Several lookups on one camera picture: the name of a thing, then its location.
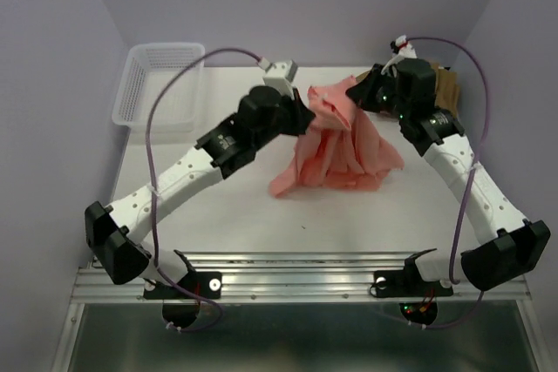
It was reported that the white perforated plastic basket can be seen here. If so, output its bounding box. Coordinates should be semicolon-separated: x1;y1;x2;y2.
112;42;205;132

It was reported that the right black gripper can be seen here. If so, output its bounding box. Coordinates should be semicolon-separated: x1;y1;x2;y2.
345;63;410;121

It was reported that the aluminium mounting rail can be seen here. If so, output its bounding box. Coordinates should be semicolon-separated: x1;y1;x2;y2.
71;252;531;305

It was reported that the pink skirt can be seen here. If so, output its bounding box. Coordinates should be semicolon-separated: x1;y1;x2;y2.
269;76;405;198

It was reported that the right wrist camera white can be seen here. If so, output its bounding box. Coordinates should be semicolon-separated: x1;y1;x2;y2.
381;35;417;74

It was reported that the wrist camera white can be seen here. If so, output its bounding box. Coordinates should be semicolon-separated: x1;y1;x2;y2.
381;35;417;74
258;57;298;97

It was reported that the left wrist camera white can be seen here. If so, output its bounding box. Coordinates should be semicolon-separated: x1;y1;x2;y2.
258;57;298;97

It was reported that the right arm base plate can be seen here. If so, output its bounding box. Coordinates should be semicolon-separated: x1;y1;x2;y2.
369;267;453;299

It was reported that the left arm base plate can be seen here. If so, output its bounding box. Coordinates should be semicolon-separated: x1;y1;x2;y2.
143;271;222;301

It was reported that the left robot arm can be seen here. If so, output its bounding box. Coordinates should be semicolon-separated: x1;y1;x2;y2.
85;85;316;297

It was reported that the tan brown skirt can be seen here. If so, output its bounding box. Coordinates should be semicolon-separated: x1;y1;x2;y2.
379;61;460;118

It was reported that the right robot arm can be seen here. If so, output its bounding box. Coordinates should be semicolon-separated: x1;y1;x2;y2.
346;58;550;294

